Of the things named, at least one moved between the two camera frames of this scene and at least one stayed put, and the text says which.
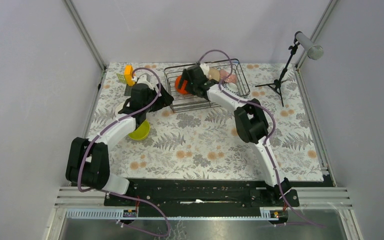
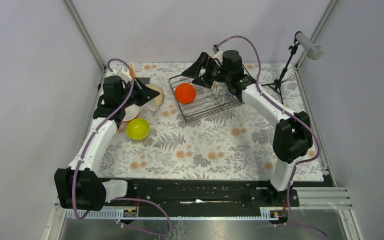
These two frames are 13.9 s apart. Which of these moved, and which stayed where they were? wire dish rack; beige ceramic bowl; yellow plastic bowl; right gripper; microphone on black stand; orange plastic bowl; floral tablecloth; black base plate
Moved: wire dish rack; right gripper; orange plastic bowl; beige ceramic bowl
Stayed: microphone on black stand; yellow plastic bowl; black base plate; floral tablecloth
